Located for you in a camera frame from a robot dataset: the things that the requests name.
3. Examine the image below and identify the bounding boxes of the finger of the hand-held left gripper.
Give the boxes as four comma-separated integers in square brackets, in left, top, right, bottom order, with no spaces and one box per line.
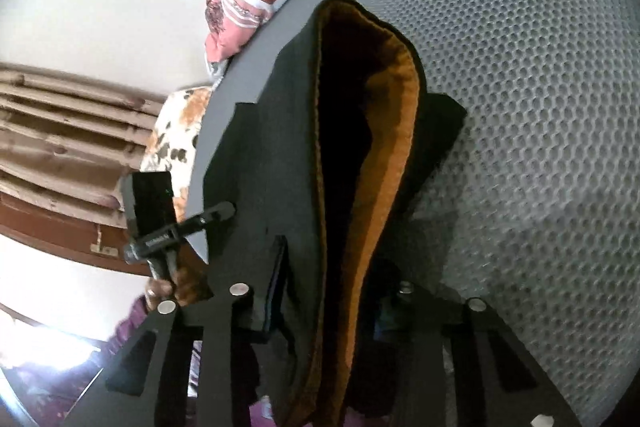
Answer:
[175,201,237,234]

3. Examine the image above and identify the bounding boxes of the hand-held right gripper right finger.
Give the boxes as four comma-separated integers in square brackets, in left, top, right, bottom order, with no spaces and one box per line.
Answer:
[372,279,583,427]

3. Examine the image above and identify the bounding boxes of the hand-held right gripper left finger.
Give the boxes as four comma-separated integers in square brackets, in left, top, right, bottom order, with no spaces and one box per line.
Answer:
[65,234,291,427]

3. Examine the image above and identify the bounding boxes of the black pants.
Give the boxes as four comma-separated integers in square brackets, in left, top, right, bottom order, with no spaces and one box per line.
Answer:
[202,0,468,427]

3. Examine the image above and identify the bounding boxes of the person's left forearm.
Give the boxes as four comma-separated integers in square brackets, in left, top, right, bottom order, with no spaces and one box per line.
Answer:
[107,294,162,358]

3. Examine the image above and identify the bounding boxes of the person's left hand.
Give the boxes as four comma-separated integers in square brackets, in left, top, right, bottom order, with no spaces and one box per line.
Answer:
[145,263,212,308]

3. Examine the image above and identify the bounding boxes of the floral pillow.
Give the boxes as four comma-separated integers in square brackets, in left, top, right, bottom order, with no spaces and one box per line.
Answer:
[140,87,213,208]

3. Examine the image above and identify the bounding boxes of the beige curtain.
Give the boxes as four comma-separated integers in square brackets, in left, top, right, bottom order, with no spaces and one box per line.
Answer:
[0,62,168,228]

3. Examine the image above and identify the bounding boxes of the grey mesh mat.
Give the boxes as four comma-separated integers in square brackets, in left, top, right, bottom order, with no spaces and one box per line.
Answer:
[185,0,640,408]

